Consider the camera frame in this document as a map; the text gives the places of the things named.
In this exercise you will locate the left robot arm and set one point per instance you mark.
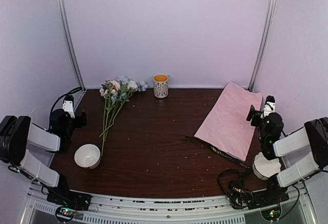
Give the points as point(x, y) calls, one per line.
point(17, 132)

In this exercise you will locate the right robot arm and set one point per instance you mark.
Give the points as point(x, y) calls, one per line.
point(312, 134)

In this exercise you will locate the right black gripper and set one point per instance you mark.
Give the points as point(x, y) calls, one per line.
point(256, 113)

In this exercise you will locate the front aluminium rail base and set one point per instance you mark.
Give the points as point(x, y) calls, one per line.
point(113, 209)

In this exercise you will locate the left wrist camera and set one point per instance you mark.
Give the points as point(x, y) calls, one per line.
point(68, 105)

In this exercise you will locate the white scalloped bowl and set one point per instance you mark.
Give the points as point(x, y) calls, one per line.
point(264, 168)

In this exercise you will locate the right aluminium frame post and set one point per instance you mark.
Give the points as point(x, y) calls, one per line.
point(270, 12)

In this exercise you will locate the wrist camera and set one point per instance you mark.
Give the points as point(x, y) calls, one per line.
point(269, 106)
point(68, 105)

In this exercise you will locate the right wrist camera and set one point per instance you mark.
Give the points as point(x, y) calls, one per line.
point(269, 106)

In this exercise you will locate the purple pink wrapping paper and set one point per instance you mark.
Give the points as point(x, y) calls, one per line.
point(226, 126)

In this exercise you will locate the pink fake flower stem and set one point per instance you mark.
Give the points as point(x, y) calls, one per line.
point(108, 92)

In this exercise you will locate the blue fake flower stem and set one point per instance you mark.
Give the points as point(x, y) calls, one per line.
point(128, 85)

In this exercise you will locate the left aluminium frame post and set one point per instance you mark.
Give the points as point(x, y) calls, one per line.
point(69, 43)

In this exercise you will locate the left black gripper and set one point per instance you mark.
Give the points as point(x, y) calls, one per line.
point(79, 123)

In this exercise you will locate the patterned mug orange inside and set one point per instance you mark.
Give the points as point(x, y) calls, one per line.
point(161, 85)

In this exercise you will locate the white round bowl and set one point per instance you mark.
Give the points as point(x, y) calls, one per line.
point(87, 156)

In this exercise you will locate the aluminium frame post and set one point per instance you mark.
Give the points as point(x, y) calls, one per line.
point(270, 12)
point(69, 43)

